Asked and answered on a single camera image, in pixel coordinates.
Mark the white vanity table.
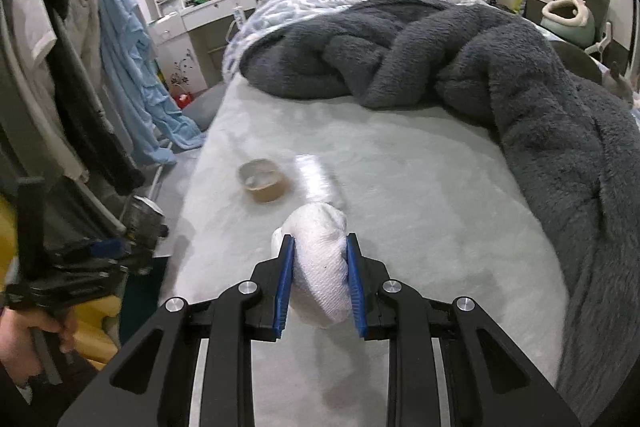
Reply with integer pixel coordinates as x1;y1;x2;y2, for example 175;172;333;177
147;0;259;94

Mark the yellow fabric item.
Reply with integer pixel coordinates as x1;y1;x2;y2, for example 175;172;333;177
0;196;122;364

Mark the dark grey fleece blanket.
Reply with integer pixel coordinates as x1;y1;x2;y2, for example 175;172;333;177
239;0;640;424

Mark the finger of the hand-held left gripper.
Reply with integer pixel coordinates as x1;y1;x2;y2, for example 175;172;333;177
116;251;166;276
52;240;126;264

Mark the black hanging garment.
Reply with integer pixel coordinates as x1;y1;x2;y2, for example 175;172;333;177
29;0;147;196

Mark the brown tape roll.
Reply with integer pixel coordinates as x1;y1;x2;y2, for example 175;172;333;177
238;158;286;204

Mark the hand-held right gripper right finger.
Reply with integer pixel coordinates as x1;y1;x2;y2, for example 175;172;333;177
345;232;581;427

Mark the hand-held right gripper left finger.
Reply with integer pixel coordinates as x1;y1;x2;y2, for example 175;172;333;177
57;234;297;427

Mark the white hanging shirt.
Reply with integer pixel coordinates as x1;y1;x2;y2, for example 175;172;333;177
9;0;59;64

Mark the grey upholstered bed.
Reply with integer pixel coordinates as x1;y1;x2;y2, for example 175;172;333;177
169;0;640;427

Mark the hanging light blue towel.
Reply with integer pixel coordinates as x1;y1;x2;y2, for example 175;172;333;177
82;0;207;166

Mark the grey cat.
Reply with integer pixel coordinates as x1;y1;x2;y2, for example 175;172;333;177
602;61;637;104

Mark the person's left hand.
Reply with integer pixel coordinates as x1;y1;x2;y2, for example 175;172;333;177
0;311;77;388

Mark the white fluffy jacket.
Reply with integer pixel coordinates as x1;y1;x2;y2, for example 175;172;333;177
59;0;109;108

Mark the blue patterned blanket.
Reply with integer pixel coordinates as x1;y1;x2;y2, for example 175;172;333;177
222;0;372;81

